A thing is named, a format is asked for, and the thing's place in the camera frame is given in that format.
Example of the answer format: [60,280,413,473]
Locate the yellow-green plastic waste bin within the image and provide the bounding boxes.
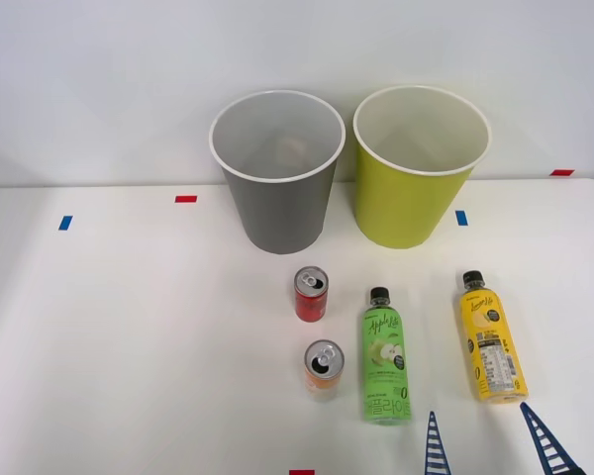
[352,84,492,250]

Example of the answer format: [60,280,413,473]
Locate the grey plastic waste bin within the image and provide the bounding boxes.
[208,88,347,256]

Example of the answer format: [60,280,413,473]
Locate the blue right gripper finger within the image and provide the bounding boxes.
[518,402,588,475]
[424,410,454,475]

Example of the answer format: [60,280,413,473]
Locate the orange and white drink can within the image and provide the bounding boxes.
[303,338,346,403]

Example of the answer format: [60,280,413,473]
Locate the green label plastic bottle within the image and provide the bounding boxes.
[359,286,414,427]

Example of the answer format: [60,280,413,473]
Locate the red drink can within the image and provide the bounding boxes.
[294,266,330,324]

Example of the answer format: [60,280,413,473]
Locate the yellow label plastic bottle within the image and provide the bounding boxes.
[457,269,530,406]

